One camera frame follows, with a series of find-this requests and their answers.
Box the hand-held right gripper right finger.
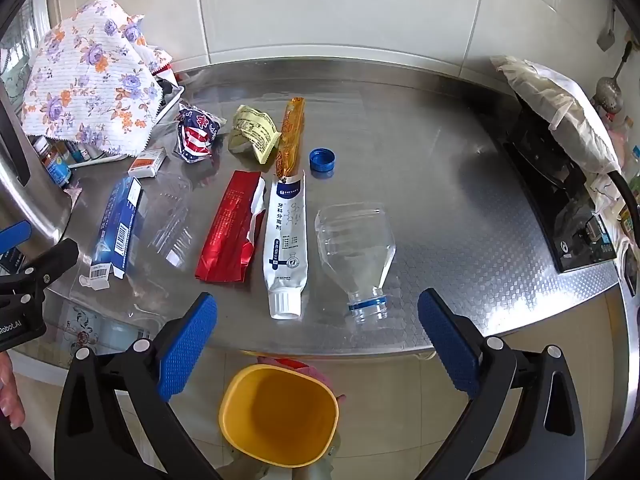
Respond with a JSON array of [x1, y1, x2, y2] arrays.
[[417, 288, 588, 480]]

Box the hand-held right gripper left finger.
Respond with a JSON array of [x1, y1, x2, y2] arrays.
[[54, 292, 221, 480]]

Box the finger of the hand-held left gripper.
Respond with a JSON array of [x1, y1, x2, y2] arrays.
[[0, 221, 32, 256], [0, 238, 80, 297]]

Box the blue carton box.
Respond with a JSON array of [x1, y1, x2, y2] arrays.
[[80, 176, 146, 291]]

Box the yellow plastic bin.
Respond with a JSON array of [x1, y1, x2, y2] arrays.
[[218, 364, 340, 471]]

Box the red foil packet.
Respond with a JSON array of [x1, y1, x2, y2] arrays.
[[194, 170, 267, 285]]

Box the clear plastic packaging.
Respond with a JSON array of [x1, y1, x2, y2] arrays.
[[135, 175, 197, 271]]

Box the clear plastic bottle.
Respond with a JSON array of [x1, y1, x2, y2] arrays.
[[314, 202, 397, 322]]

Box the small white orange box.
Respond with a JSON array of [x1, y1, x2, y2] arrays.
[[127, 149, 168, 179]]

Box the white toothpaste tube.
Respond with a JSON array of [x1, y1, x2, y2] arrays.
[[262, 169, 308, 321]]

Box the red white blue wrapper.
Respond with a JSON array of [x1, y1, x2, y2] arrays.
[[174, 102, 226, 163]]

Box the blue bottle cap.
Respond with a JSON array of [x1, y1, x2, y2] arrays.
[[309, 148, 337, 175]]

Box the yellow green packet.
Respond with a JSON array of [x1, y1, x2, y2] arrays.
[[228, 105, 281, 166]]

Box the orange plastic wrapper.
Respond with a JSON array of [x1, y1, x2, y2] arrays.
[[274, 97, 306, 181]]

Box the person's left hand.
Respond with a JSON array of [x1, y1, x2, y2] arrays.
[[0, 352, 26, 428]]

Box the dark blue box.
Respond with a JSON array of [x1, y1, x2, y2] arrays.
[[0, 249, 27, 277]]

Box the large stainless steel pot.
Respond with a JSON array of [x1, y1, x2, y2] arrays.
[[0, 80, 76, 241]]

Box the brown medicine bottle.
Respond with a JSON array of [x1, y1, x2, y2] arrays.
[[40, 147, 73, 191]]

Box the floral printed cloth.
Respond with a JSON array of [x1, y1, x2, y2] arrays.
[[20, 0, 173, 158]]

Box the black gas stove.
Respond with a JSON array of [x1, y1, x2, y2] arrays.
[[502, 95, 618, 275]]

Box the white cloth stove cover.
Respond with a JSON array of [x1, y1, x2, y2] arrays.
[[492, 55, 621, 176]]

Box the hanging metal strainer ladle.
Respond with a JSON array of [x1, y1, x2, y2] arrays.
[[594, 42, 633, 113]]

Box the hanging metal spatula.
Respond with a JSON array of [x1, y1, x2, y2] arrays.
[[597, 5, 617, 52]]

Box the black curved handle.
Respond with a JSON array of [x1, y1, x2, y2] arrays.
[[607, 170, 640, 261]]

